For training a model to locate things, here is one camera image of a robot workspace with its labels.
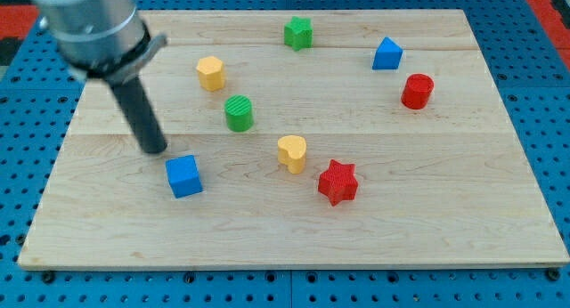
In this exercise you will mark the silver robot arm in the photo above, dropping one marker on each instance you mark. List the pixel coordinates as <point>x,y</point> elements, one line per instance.
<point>105,39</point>

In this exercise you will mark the yellow heart block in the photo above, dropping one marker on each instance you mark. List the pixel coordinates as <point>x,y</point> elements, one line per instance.
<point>292,153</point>

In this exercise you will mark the wooden board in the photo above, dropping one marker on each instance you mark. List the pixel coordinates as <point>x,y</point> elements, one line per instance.
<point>444,187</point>

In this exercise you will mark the green cylinder block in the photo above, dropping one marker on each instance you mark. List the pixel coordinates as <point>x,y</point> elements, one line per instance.
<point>238,110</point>

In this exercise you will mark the red star block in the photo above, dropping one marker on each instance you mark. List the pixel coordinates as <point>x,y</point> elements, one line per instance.
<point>338,182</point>

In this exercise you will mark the blue cube block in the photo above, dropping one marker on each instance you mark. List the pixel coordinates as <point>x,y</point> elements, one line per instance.
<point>183,176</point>

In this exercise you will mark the yellow hexagon block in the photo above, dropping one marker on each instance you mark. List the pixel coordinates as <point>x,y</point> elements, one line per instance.
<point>211,73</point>

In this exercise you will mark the green star block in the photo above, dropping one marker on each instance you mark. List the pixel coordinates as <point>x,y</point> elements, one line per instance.
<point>298,33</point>

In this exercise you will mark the blue triangle block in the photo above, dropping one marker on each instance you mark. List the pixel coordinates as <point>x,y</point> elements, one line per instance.
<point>387,56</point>

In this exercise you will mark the red cylinder block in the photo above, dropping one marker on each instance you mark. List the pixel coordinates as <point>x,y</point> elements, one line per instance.
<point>417,91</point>

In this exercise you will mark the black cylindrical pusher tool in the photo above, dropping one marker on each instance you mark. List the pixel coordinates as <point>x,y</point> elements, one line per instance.
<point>139,114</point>

